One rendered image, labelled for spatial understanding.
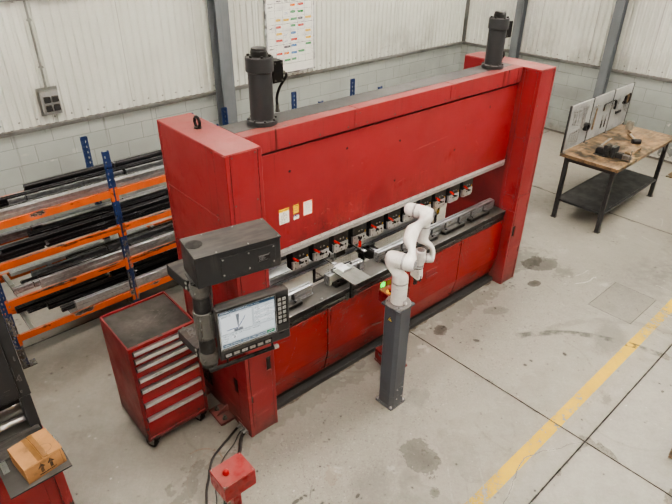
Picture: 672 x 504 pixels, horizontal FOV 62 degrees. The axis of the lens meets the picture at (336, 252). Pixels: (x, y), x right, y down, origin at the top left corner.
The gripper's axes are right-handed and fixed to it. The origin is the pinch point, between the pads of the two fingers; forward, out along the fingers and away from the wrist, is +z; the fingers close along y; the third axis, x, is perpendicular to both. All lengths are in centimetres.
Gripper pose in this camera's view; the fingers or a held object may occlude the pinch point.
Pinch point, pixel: (415, 281)
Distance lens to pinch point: 455.9
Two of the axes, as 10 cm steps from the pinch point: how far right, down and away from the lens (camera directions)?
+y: 5.6, 5.0, -6.6
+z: -0.6, 8.2, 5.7
